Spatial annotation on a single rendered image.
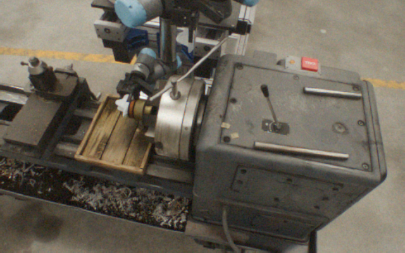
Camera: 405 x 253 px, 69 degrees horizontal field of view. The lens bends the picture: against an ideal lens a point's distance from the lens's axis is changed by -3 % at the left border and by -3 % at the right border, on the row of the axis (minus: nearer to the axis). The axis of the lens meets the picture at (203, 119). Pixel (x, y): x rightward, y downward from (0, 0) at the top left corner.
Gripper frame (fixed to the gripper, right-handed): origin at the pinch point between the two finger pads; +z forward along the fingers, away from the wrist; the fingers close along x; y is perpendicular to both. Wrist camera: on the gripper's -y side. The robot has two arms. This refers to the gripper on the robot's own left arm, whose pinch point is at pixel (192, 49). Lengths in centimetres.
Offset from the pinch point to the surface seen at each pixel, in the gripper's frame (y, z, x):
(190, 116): -3.9, 17.3, 14.5
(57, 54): 156, 93, -146
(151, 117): 11.9, 26.6, 7.4
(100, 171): 38, 67, 5
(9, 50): 205, 95, -139
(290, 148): -36.3, 14.4, 25.1
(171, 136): 1.2, 24.8, 18.1
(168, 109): 3.8, 16.6, 13.9
